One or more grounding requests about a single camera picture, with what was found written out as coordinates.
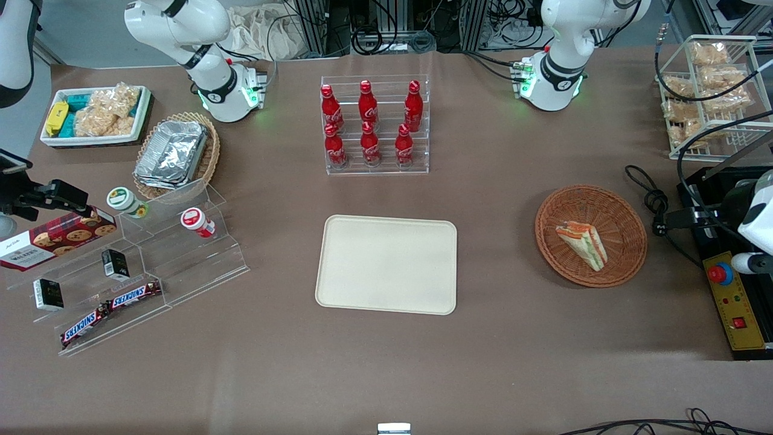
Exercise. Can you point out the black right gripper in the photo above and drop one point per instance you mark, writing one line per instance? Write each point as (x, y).
(19, 199)

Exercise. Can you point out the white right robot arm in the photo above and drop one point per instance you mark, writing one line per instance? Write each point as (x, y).
(199, 36)

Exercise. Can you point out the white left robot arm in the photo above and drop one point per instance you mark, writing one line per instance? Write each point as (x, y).
(561, 66)

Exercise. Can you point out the light wicker basket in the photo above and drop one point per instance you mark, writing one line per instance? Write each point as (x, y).
(211, 151)

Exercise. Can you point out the cream rectangular tray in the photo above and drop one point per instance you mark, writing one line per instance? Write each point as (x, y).
(386, 266)

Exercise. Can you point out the triangular sandwich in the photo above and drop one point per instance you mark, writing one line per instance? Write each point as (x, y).
(583, 244)

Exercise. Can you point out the brown round wicker basket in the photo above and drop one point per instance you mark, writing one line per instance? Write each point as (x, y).
(622, 229)

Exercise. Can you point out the red tartan Walkers cookie box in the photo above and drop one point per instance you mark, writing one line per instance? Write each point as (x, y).
(54, 238)

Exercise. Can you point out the green lid white jar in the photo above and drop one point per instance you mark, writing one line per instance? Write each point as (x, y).
(124, 200)

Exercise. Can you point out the yellow snack packet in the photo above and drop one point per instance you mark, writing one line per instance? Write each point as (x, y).
(57, 118)

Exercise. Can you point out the small black carton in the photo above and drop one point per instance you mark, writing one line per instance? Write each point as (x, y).
(48, 295)
(115, 264)

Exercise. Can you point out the teal snack packet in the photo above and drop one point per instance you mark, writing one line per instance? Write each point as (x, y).
(77, 103)

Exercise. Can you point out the clear bag of rice crackers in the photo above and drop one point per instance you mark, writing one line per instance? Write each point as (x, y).
(109, 112)

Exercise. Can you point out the clear acrylic step shelf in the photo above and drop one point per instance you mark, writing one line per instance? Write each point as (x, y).
(199, 266)
(90, 296)

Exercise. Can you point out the white rectangular snack bin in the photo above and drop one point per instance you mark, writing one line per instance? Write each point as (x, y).
(139, 115)

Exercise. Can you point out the stack of foil containers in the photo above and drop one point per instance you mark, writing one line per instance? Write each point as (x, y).
(172, 154)

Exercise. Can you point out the Snickers chocolate bar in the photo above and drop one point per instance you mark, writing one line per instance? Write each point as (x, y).
(84, 326)
(134, 295)

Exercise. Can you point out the red lid white jar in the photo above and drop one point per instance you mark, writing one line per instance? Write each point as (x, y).
(195, 221)

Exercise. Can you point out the beige cloth bag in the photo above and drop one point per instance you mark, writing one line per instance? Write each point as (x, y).
(259, 30)

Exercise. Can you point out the red cola bottle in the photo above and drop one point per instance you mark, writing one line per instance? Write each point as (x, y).
(370, 146)
(331, 109)
(335, 148)
(413, 107)
(404, 146)
(368, 104)

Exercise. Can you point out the clear acrylic bottle rack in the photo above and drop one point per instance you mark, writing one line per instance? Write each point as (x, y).
(386, 172)

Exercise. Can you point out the bagged fried snack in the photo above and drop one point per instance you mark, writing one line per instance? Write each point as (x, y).
(685, 133)
(728, 103)
(709, 53)
(681, 110)
(677, 86)
(721, 77)

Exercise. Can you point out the red emergency stop button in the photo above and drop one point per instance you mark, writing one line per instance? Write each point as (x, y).
(720, 273)

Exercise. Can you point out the black and yellow control box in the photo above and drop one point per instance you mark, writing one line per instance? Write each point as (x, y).
(740, 302)

